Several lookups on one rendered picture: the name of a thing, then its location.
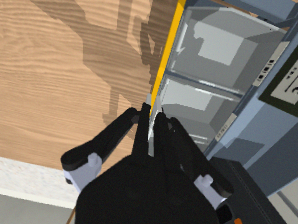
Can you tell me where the grey open bin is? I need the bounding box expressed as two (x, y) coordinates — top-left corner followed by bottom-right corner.
(168, 7), (287, 95)
(158, 75), (241, 140)
(148, 116), (211, 157)

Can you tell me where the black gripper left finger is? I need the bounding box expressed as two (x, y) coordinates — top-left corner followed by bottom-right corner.
(61, 93), (151, 199)

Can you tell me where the yellow bar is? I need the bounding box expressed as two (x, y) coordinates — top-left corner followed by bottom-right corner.
(150, 0), (186, 115)

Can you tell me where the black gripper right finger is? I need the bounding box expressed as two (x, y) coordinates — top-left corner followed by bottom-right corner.
(152, 96), (234, 209)

